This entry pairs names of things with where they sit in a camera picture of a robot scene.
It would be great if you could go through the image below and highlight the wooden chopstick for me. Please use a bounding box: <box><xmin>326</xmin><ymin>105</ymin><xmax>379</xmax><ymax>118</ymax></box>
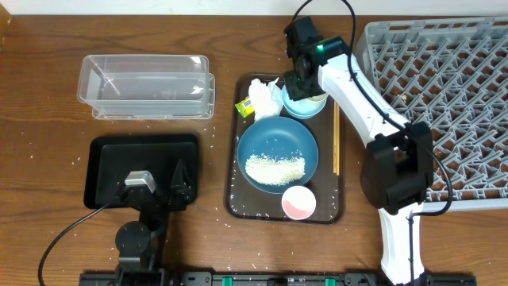
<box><xmin>337</xmin><ymin>104</ymin><xmax>340</xmax><ymax>162</ymax></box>
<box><xmin>333</xmin><ymin>102</ymin><xmax>340</xmax><ymax>176</ymax></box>

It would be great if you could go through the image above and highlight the cream plastic cup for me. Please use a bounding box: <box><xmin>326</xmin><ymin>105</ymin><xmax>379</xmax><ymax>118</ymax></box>
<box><xmin>308</xmin><ymin>93</ymin><xmax>328</xmax><ymax>102</ymax></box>

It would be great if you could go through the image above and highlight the small pink dish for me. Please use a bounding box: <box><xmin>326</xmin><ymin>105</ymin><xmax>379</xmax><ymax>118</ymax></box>
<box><xmin>281</xmin><ymin>186</ymin><xmax>317</xmax><ymax>220</ymax></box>

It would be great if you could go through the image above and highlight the black waste bin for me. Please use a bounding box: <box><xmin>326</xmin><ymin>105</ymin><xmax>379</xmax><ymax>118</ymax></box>
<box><xmin>83</xmin><ymin>133</ymin><xmax>198</xmax><ymax>209</ymax></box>

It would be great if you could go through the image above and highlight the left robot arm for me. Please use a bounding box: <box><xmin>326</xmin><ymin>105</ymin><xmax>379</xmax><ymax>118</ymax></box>
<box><xmin>114</xmin><ymin>159</ymin><xmax>197</xmax><ymax>286</ymax></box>

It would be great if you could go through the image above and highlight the white napkin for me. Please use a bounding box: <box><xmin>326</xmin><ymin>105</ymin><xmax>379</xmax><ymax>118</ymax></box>
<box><xmin>248</xmin><ymin>78</ymin><xmax>283</xmax><ymax>122</ymax></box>

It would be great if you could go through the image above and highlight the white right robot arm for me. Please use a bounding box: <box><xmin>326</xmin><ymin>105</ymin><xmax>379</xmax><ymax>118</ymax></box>
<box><xmin>284</xmin><ymin>17</ymin><xmax>433</xmax><ymax>285</ymax></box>

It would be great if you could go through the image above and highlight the light blue bowl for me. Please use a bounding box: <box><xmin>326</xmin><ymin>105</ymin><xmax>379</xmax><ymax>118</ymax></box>
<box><xmin>282</xmin><ymin>86</ymin><xmax>327</xmax><ymax>119</ymax></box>

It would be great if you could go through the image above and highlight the pile of white rice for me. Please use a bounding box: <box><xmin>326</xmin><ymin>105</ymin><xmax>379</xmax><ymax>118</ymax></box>
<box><xmin>245</xmin><ymin>155</ymin><xmax>306</xmax><ymax>186</ymax></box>

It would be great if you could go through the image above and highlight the dark brown serving tray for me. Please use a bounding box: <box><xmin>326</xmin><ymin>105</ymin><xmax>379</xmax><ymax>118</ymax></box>
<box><xmin>224</xmin><ymin>73</ymin><xmax>345</xmax><ymax>225</ymax></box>

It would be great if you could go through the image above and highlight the grey dishwasher rack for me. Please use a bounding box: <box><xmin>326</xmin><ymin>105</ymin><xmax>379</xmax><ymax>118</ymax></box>
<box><xmin>355</xmin><ymin>17</ymin><xmax>507</xmax><ymax>211</ymax></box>

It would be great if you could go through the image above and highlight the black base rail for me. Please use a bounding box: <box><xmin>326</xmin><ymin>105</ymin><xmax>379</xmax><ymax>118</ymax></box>
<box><xmin>78</xmin><ymin>270</ymin><xmax>477</xmax><ymax>286</ymax></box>

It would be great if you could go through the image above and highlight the clear plastic bin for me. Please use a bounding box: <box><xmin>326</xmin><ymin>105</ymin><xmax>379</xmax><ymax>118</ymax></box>
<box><xmin>77</xmin><ymin>54</ymin><xmax>215</xmax><ymax>120</ymax></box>

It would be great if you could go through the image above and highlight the dark blue plate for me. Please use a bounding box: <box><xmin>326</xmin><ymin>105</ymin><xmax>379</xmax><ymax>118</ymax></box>
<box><xmin>237</xmin><ymin>117</ymin><xmax>319</xmax><ymax>195</ymax></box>

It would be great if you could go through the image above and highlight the yellow green wrapper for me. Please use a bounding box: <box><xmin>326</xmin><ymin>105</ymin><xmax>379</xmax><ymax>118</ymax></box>
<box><xmin>235</xmin><ymin>97</ymin><xmax>255</xmax><ymax>118</ymax></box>

